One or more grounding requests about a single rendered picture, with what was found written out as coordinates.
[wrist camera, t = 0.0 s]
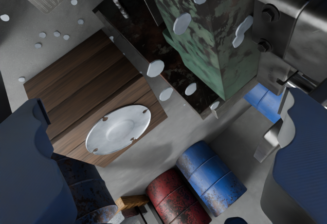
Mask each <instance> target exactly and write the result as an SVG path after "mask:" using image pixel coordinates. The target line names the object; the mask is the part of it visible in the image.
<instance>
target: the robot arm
mask: <svg viewBox="0 0 327 224"><path fill-rule="evenodd" d="M277 114H279V115H280V117H281V118H282V120H283V124H282V127H281V129H280V132H279V134H278V137H277V141H278V143H279V145H280V146H281V149H279V150H278V151H277V152H276V155H275V157H274V160H273V162H272V165H271V168H270V170H269V173H268V175H267V178H266V180H265V183H264V187H263V192H262V196H261V200H260V205H261V208H262V210H263V212H264V213H265V215H266V216H267V217H268V218H269V219H270V221H271V222H272V223H273V224H327V108H325V107H324V106H323V105H321V104H320V103H318V102H317V101H316V100H314V99H313V98H311V97H310V96H309V95H307V94H306V93H305V92H303V91H302V90H300V89H299V88H296V87H286V88H285V89H284V90H283V93H282V97H281V100H280V104H279V108H278V112H277ZM50 124H51V123H50V120H49V117H48V115H47V112H46V109H45V106H44V104H43V102H42V100H41V99H40V98H37V99H36V98H32V99H29V100H27V101H26V102H25V103H23V104H22V105H21V106H20V107H19V108H18V109H17V110H15V111H14V112H13V113H12V114H11V115H10V116H9V117H7V118H6V119H5V120H4V121H3V122H2V123H0V224H73V223H74V222H75V220H76V217H77V208H76V205H75V203H74V200H73V196H72V193H71V191H70V189H69V187H68V185H67V183H66V181H65V179H64V176H63V174H62V172H61V170H60V168H59V166H58V164H57V162H56V161H55V160H53V159H51V155H52V153H53V151H54V148H53V146H52V144H51V141H50V139H49V137H48V135H47V133H46V130H47V128H48V125H50Z"/></svg>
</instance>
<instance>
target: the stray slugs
mask: <svg viewBox="0 0 327 224"><path fill-rule="evenodd" d="M194 2H195V3H197V4H202V3H205V2H206V0H194ZM190 21H191V16H190V14H189V13H187V12H185V13H182V14H180V15H179V16H178V17H177V19H176V21H175V23H174V27H173V30H174V33H175V34H177V35H181V34H183V33H184V32H185V31H186V29H187V27H188V25H189V23H190ZM252 23H253V17H252V16H251V15H249V16H247V17H246V18H245V20H244V21H243V22H242V23H241V24H240V25H239V26H238V28H237V30H236V38H235V39H234V41H233V46H234V47H235V48H236V47H238V46H239V45H240V44H241V43H242V41H243V39H244V33H245V32H246V30H248V29H249V28H250V26H251V25H252ZM163 69H164V62H163V61H161V60H160V59H159V60H155V61H153V62H151V63H150V64H149V68H148V71H147V75H148V76H149V77H156V76H157V75H159V74H160V73H161V72H162V71H163ZM195 90H196V83H192V84H190V85H189V86H188V87H187V88H186V90H185V94H186V95H191V94H192V93H194V91H195ZM172 92H173V89H172V88H171V87H168V88H166V89H164V90H163V91H162V92H161V94H160V100H161V101H166V100H167V99H169V98H170V96H171V94H172ZM218 104H219V101H217V102H215V103H214V104H213V105H212V106H211V109H212V110H214V109H215V108H216V107H217V106H218Z"/></svg>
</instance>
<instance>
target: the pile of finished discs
mask: <svg viewBox="0 0 327 224"><path fill-rule="evenodd" d="M147 109H148V108H147V107H146V106H144V105H140V104H131V105H126V106H123V107H120V108H117V109H115V110H113V111H111V112H110V113H108V114H107V115H105V116H104V117H108V119H107V120H106V121H103V118H101V119H100V120H99V121H98V122H97V123H96V124H95V125H94V126H93V127H92V129H91V130H90V131H89V133H88V135H87V138H86V148H87V150H88V151H89V152H90V153H92V152H93V153H94V154H95V155H105V154H110V153H113V152H116V151H119V150H121V149H123V148H125V147H126V146H128V145H130V144H131V143H132V141H133V140H131V138H133V137H134V139H137V138H138V137H139V136H140V135H141V134H142V133H143V132H144V131H145V130H146V128H147V127H148V124H149V122H150V119H151V113H150V111H149V109H148V110H147ZM144 110H147V111H146V112H145V113H143V111H144ZM96 148H98V150H97V151H93V150H94V149H96Z"/></svg>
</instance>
